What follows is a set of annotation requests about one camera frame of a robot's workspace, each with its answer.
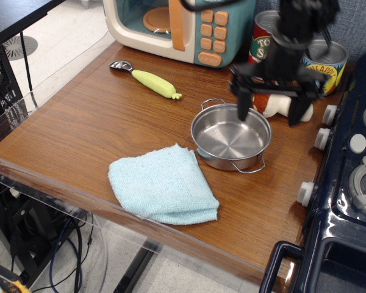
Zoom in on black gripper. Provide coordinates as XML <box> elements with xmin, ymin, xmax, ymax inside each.
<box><xmin>229</xmin><ymin>39</ymin><xmax>328</xmax><ymax>127</ymax></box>

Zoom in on stainless steel pot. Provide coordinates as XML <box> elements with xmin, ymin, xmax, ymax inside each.
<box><xmin>190</xmin><ymin>98</ymin><xmax>272</xmax><ymax>174</ymax></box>

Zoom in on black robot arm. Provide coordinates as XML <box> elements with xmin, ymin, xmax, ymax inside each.
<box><xmin>229</xmin><ymin>1</ymin><xmax>340</xmax><ymax>126</ymax></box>

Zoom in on plush mushroom toy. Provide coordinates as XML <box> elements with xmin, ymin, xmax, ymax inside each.
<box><xmin>251</xmin><ymin>93</ymin><xmax>314</xmax><ymax>123</ymax></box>

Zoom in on pineapple slices can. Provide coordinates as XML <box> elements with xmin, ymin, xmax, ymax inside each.
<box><xmin>301</xmin><ymin>39</ymin><xmax>349</xmax><ymax>96</ymax></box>

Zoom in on tomato sauce can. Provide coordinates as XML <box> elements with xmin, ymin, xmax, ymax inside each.
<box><xmin>248</xmin><ymin>10</ymin><xmax>279</xmax><ymax>63</ymax></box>

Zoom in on toy microwave teal and cream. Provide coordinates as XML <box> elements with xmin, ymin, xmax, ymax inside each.
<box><xmin>102</xmin><ymin>1</ymin><xmax>256</xmax><ymax>68</ymax></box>

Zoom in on light blue folded towel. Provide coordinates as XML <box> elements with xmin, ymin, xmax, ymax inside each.
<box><xmin>108</xmin><ymin>144</ymin><xmax>220</xmax><ymax>225</ymax></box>

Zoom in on dark blue toy stove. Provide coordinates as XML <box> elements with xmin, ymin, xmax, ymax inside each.
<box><xmin>260</xmin><ymin>53</ymin><xmax>366</xmax><ymax>292</ymax></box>

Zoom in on round floor vent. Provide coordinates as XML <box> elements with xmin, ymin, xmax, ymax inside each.
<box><xmin>3</xmin><ymin>35</ymin><xmax>38</xmax><ymax>61</ymax></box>

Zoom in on black side desk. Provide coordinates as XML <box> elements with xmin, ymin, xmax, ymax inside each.
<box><xmin>0</xmin><ymin>0</ymin><xmax>66</xmax><ymax>51</ymax></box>

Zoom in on yellow object at floor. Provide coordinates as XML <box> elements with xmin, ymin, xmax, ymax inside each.
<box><xmin>0</xmin><ymin>275</ymin><xmax>30</xmax><ymax>293</ymax></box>

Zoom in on blue cable under table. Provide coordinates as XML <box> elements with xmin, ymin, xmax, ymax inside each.
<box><xmin>49</xmin><ymin>218</ymin><xmax>83</xmax><ymax>293</ymax></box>

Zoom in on black cable under table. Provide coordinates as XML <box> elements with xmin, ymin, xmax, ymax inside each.
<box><xmin>32</xmin><ymin>213</ymin><xmax>95</xmax><ymax>293</ymax></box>

